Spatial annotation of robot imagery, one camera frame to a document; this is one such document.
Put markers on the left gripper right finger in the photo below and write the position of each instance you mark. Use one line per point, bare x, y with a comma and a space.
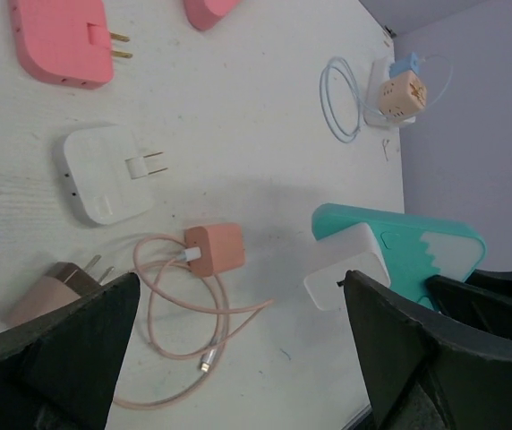
423, 369

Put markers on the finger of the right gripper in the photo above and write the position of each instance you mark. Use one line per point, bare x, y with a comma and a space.
483, 301

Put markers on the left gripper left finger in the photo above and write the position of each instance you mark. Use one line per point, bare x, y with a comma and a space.
59, 371

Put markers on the beige pink charger plug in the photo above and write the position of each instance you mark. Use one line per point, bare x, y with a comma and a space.
61, 285

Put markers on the teal triangular socket adapter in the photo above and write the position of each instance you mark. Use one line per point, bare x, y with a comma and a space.
413, 248

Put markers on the white square charger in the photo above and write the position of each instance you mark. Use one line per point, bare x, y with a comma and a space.
329, 259

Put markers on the orange plug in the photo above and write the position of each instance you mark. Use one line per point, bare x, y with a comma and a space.
221, 248

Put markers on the white plug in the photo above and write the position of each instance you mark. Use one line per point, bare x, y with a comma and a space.
104, 174

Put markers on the pink triangular socket adapter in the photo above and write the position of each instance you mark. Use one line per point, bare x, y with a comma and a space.
205, 14

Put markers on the blue small plug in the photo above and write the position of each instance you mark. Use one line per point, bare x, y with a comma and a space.
410, 63

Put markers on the white triangular adapter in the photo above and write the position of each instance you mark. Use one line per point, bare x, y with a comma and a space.
371, 113

